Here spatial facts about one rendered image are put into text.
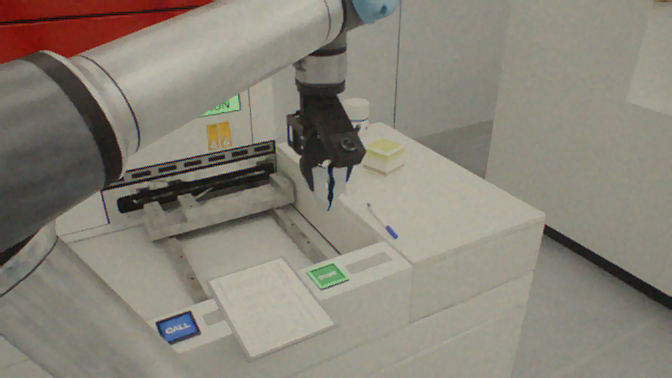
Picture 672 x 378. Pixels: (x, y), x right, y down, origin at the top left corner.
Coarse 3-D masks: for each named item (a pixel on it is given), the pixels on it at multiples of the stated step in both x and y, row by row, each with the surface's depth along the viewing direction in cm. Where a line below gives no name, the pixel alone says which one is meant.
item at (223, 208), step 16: (240, 192) 134; (256, 192) 134; (272, 192) 134; (176, 208) 127; (208, 208) 127; (224, 208) 127; (240, 208) 128; (256, 208) 130; (272, 208) 132; (144, 224) 123; (176, 224) 121; (192, 224) 123; (208, 224) 125
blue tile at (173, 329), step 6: (180, 318) 81; (186, 318) 81; (162, 324) 79; (168, 324) 79; (174, 324) 79; (180, 324) 79; (186, 324) 79; (192, 324) 79; (162, 330) 78; (168, 330) 78; (174, 330) 78; (180, 330) 78; (186, 330) 78; (192, 330) 78; (168, 336) 77; (174, 336) 77; (180, 336) 77
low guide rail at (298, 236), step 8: (280, 208) 133; (272, 216) 135; (280, 216) 129; (288, 216) 129; (280, 224) 130; (288, 224) 126; (288, 232) 127; (296, 232) 123; (304, 232) 123; (296, 240) 123; (304, 240) 120; (304, 248) 120; (312, 248) 117; (312, 256) 116; (320, 256) 114
